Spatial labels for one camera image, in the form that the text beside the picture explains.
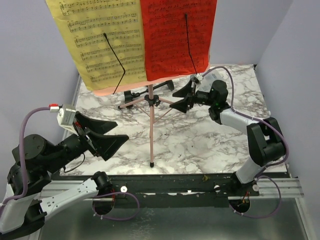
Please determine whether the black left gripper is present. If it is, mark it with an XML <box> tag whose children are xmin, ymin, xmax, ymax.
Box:
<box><xmin>47</xmin><ymin>111</ymin><xmax>131</xmax><ymax>173</ymax></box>

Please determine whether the pink perforated music stand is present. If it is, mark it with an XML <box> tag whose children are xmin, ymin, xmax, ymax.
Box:
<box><xmin>92</xmin><ymin>0</ymin><xmax>218</xmax><ymax>168</ymax></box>

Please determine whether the black clip-on holder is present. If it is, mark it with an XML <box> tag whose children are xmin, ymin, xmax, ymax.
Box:
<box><xmin>123</xmin><ymin>79</ymin><xmax>175</xmax><ymax>110</ymax></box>

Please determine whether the red paper sheet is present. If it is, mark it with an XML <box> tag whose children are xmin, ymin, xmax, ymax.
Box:
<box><xmin>140</xmin><ymin>0</ymin><xmax>217</xmax><ymax>82</ymax></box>

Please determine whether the yellow sheet music page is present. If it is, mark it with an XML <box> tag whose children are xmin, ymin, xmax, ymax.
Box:
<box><xmin>46</xmin><ymin>0</ymin><xmax>147</xmax><ymax>91</ymax></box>

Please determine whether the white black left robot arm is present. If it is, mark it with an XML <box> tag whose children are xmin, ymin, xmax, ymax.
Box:
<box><xmin>0</xmin><ymin>111</ymin><xmax>129</xmax><ymax>240</ymax></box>

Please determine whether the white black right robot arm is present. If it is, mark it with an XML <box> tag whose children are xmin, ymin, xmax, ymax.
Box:
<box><xmin>170</xmin><ymin>80</ymin><xmax>289</xmax><ymax>196</ymax></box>

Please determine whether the clear plastic compartment box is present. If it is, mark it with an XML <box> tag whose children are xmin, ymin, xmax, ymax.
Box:
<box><xmin>197</xmin><ymin>70</ymin><xmax>224</xmax><ymax>93</ymax></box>

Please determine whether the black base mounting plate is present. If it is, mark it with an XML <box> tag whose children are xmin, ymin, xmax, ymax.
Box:
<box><xmin>59</xmin><ymin>173</ymin><xmax>292</xmax><ymax>208</ymax></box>

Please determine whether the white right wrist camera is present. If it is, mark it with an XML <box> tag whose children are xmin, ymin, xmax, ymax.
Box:
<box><xmin>190</xmin><ymin>73</ymin><xmax>204</xmax><ymax>92</ymax></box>

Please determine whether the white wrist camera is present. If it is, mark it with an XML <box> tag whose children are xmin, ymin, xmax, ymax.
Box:
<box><xmin>49</xmin><ymin>103</ymin><xmax>77</xmax><ymax>134</ymax></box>
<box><xmin>190</xmin><ymin>73</ymin><xmax>204</xmax><ymax>92</ymax></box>

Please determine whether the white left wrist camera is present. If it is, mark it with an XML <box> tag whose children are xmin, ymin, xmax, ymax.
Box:
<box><xmin>49</xmin><ymin>103</ymin><xmax>77</xmax><ymax>134</ymax></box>

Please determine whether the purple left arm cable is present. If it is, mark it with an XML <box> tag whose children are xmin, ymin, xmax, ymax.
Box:
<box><xmin>0</xmin><ymin>106</ymin><xmax>141</xmax><ymax>221</ymax></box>

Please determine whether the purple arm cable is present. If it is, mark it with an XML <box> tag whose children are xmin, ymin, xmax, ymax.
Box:
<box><xmin>202</xmin><ymin>65</ymin><xmax>290</xmax><ymax>219</ymax></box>
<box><xmin>0</xmin><ymin>106</ymin><xmax>141</xmax><ymax>221</ymax></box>

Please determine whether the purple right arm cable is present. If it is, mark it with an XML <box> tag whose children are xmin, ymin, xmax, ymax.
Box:
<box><xmin>202</xmin><ymin>65</ymin><xmax>290</xmax><ymax>219</ymax></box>

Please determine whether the aluminium frame rail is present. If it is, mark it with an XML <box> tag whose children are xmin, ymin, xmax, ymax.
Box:
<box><xmin>40</xmin><ymin>178</ymin><xmax>304</xmax><ymax>199</ymax></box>

